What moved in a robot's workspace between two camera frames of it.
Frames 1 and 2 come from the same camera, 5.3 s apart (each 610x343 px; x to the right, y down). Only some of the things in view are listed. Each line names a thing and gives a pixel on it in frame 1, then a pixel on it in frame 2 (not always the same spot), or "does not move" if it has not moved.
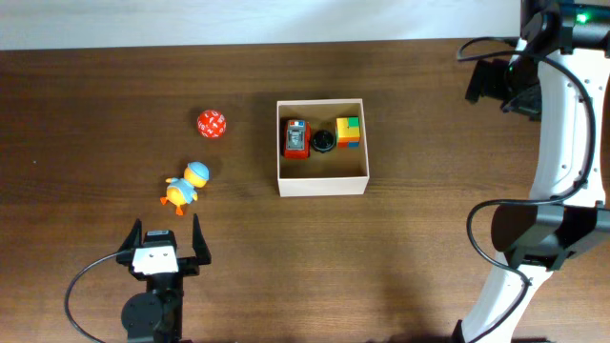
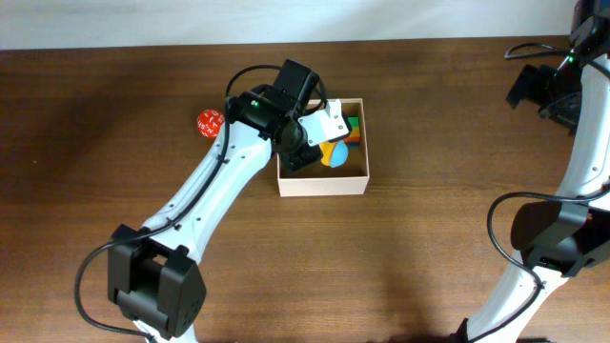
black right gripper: x=484 y=79 → x=528 y=85
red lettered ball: x=212 y=123 does not move
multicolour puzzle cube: x=348 y=132 does not move
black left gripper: x=191 y=264 → x=306 y=155
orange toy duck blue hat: x=182 y=191 → x=334 y=154
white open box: x=338 y=171 does not move
